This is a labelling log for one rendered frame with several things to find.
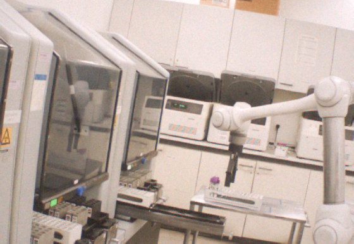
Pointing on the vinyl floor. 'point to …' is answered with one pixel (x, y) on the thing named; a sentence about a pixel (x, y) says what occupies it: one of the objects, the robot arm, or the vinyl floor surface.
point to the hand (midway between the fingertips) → (229, 182)
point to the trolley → (278, 205)
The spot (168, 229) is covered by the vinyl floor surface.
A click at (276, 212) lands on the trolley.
